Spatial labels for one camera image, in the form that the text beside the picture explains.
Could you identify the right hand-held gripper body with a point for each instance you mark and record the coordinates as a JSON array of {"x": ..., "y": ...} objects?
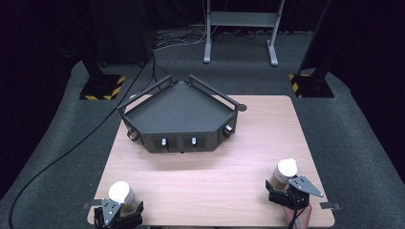
[{"x": 302, "y": 187}]

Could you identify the grey metal stand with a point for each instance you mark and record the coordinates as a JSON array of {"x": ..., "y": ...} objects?
[{"x": 242, "y": 19}]

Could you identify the open-lid white-capped spice jar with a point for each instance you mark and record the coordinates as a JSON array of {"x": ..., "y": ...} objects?
[{"x": 121, "y": 194}]

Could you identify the person's right hand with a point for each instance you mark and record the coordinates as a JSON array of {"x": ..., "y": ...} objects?
[{"x": 301, "y": 218}]

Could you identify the grey tape strip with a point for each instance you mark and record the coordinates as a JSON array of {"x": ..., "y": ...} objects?
[
  {"x": 330, "y": 205},
  {"x": 92, "y": 204}
]

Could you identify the dark grey corner rack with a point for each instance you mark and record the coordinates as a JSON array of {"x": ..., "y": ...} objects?
[{"x": 181, "y": 114}]

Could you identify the black post with striped base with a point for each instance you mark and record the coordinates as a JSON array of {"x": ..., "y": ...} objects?
[
  {"x": 313, "y": 86},
  {"x": 102, "y": 87}
]

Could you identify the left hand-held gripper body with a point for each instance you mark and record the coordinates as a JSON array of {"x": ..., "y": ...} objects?
[{"x": 111, "y": 211}]

